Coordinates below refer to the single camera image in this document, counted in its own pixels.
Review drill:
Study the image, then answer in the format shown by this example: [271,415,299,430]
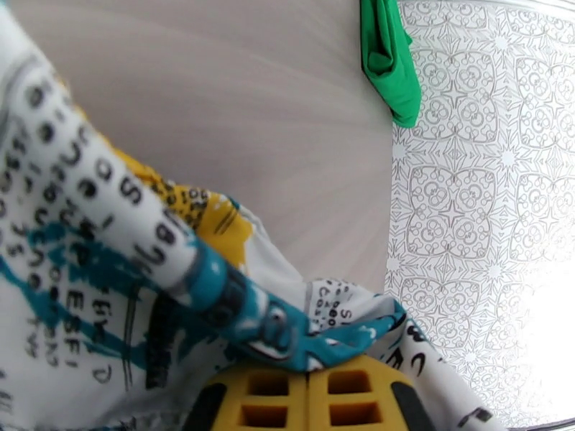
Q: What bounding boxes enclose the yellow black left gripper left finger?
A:
[184,362,309,431]

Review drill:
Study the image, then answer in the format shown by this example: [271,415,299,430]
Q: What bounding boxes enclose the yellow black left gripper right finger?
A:
[308,355,435,431]

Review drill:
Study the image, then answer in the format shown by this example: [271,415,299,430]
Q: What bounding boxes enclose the white printed shirt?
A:
[0,3,509,431]

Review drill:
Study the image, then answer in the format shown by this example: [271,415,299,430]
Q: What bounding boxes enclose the green t-shirt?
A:
[360,0,423,129]

